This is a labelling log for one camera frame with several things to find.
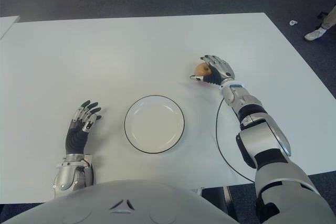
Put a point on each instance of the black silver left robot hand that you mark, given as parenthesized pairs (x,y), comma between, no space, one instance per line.
(76,140)

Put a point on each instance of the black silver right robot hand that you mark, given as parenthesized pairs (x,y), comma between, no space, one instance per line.
(220,70)

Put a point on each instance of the yellow red apple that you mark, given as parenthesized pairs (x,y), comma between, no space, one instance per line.
(202,69)

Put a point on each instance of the white plate with black rim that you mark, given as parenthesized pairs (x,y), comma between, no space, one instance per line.
(155,124)

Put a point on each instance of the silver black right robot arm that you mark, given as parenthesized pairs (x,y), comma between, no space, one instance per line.
(262,140)

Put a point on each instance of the light grey robot torso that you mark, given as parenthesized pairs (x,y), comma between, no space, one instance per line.
(131,203)

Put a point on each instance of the small white floor scrap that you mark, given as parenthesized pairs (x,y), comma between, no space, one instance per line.
(292,22)

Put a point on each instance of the white sneaker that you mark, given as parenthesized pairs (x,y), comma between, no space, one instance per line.
(315,34)

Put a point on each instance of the white neighbouring table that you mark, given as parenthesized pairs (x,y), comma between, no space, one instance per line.
(6,24)

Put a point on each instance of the grey metal table frame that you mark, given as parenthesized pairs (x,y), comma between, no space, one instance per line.
(228,197)

